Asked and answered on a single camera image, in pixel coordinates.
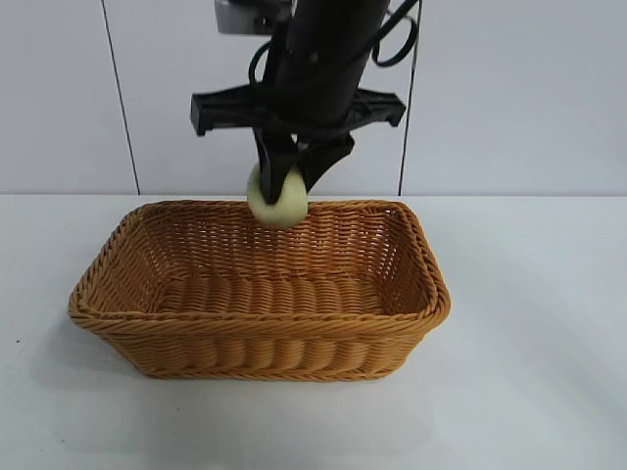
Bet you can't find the thin black camera cable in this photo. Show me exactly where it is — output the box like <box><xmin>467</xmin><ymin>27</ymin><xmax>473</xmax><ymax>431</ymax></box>
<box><xmin>246</xmin><ymin>41</ymin><xmax>270</xmax><ymax>85</ymax></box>

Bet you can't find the pale yellow egg yolk pastry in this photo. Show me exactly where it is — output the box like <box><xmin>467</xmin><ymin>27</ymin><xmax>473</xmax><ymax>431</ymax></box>
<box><xmin>246</xmin><ymin>164</ymin><xmax>310</xmax><ymax>230</ymax></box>

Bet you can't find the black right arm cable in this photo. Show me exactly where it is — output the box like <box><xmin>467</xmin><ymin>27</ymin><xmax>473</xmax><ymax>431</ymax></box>
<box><xmin>369</xmin><ymin>0</ymin><xmax>423</xmax><ymax>68</ymax></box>

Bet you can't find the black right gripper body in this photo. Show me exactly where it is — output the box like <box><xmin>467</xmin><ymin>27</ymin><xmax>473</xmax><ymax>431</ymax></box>
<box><xmin>189</xmin><ymin>0</ymin><xmax>409</xmax><ymax>137</ymax></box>

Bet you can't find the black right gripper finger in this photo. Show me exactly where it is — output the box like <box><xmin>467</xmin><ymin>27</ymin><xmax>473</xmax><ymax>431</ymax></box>
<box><xmin>253</xmin><ymin>128</ymin><xmax>301</xmax><ymax>206</ymax></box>
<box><xmin>297</xmin><ymin>133</ymin><xmax>356</xmax><ymax>191</ymax></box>

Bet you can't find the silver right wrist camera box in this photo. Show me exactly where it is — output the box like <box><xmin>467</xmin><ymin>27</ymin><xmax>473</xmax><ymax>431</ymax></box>
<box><xmin>214</xmin><ymin>0</ymin><xmax>288</xmax><ymax>36</ymax></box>

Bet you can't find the brown woven wicker basket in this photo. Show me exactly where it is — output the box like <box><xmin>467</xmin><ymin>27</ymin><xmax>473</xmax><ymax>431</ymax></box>
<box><xmin>67</xmin><ymin>198</ymin><xmax>452</xmax><ymax>384</ymax></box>

